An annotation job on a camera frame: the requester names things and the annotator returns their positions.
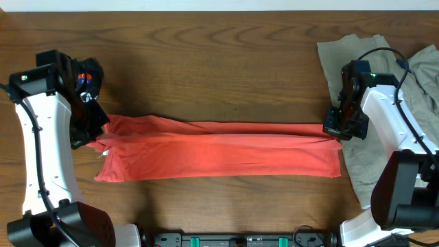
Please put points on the red orange soccer t-shirt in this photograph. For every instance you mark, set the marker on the red orange soccer t-shirt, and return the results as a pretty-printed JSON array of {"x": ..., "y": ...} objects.
[{"x": 152, "y": 148}]

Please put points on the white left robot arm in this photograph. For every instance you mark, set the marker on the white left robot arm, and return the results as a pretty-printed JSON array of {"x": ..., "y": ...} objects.
[{"x": 54, "y": 213}]

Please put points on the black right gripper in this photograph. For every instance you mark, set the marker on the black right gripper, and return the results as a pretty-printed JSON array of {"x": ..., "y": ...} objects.
[{"x": 330, "y": 127}]

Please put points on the khaki cargo shorts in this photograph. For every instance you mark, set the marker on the khaki cargo shorts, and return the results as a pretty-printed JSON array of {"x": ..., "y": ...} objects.
[{"x": 365, "y": 159}]

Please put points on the black folded printed jersey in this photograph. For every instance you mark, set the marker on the black folded printed jersey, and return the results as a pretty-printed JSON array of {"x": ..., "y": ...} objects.
[{"x": 89, "y": 79}]

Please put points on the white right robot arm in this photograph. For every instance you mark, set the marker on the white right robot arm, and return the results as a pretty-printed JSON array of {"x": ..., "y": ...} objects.
[{"x": 405, "y": 198}]

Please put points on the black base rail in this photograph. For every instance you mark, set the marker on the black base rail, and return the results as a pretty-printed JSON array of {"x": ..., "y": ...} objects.
[{"x": 305, "y": 236}]

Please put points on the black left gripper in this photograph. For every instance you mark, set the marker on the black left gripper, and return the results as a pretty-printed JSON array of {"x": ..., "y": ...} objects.
[{"x": 78, "y": 136}]

